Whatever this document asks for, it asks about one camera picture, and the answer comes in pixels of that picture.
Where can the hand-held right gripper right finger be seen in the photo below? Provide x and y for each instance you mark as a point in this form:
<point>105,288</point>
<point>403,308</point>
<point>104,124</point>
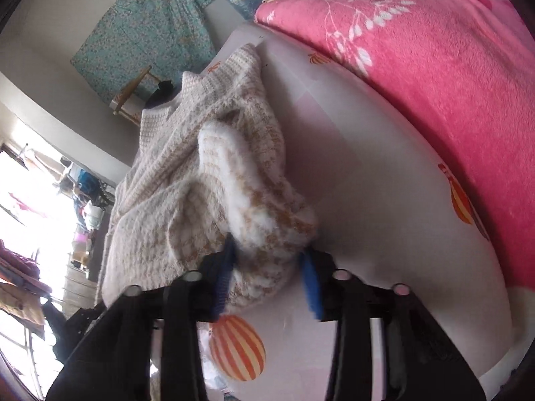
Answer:
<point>311,288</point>

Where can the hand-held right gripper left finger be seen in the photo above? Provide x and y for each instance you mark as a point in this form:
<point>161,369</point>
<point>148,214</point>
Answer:
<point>223,275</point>

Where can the beige white houndstooth coat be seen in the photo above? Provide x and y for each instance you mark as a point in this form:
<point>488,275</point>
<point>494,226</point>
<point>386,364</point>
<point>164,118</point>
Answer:
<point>167,175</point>

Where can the wooden chair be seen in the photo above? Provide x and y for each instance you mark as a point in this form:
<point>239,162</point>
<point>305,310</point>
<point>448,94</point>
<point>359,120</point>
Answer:
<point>125,94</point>

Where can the pink floral blanket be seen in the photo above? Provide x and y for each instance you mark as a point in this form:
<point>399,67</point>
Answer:
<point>439,71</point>

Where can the teal floral hanging cloth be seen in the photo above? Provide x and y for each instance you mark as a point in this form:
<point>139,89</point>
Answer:
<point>146,29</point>

